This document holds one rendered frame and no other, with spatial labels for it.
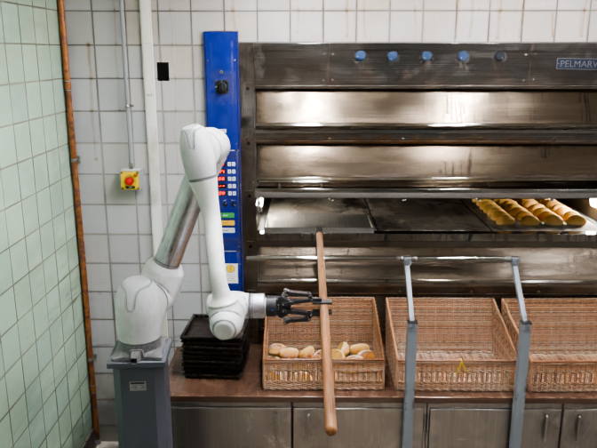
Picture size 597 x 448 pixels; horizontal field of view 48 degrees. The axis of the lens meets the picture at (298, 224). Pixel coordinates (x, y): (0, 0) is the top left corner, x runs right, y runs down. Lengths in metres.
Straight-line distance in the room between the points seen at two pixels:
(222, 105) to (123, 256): 0.92
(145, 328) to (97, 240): 1.16
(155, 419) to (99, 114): 1.53
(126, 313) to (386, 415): 1.31
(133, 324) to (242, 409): 0.87
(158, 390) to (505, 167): 1.94
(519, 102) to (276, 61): 1.17
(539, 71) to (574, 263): 0.98
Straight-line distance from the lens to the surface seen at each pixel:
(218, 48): 3.26
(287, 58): 3.28
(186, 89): 3.32
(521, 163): 3.47
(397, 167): 3.33
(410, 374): 3.02
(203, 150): 2.29
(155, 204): 3.41
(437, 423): 3.22
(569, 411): 3.34
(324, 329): 2.23
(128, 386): 2.56
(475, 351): 3.59
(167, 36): 3.33
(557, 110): 3.49
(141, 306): 2.45
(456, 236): 3.47
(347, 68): 3.29
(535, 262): 3.62
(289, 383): 3.13
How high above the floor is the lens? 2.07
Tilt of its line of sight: 14 degrees down
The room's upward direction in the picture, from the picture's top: straight up
